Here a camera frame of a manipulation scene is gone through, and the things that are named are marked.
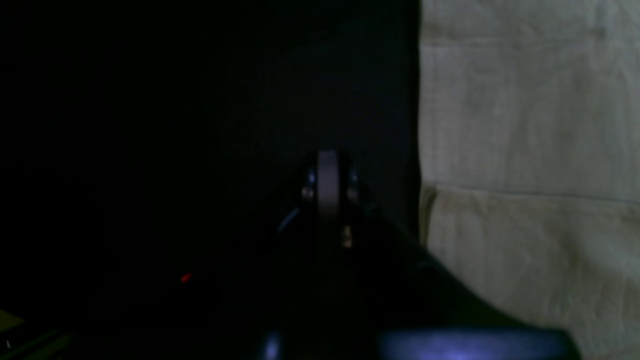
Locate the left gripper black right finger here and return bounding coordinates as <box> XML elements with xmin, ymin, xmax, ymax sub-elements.
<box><xmin>327</xmin><ymin>150</ymin><xmax>581</xmax><ymax>360</ymax></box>

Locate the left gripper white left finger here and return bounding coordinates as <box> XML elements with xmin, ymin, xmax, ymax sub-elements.
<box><xmin>215</xmin><ymin>151</ymin><xmax>329</xmax><ymax>360</ymax></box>

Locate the green T-shirt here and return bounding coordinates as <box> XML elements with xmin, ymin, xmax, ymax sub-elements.
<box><xmin>418</xmin><ymin>0</ymin><xmax>640</xmax><ymax>360</ymax></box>

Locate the black table cloth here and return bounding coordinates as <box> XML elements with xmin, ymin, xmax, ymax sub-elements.
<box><xmin>1</xmin><ymin>0</ymin><xmax>421</xmax><ymax>360</ymax></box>

